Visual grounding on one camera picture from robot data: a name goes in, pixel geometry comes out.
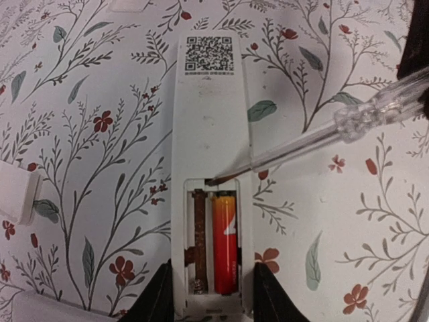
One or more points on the red batteries in QR remote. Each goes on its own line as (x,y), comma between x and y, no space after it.
(225,244)

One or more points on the white remote with QR label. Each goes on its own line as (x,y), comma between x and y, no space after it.
(210,136)

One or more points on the clear plastic screwdriver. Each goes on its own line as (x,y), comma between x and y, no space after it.
(396,103)

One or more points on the white remote control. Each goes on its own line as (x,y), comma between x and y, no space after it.
(30,306)

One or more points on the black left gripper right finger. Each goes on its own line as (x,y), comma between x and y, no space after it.
(270,301)

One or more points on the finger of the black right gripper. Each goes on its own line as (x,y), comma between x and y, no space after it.
(414,50)

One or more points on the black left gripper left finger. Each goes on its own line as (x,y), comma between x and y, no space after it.
(156,302)

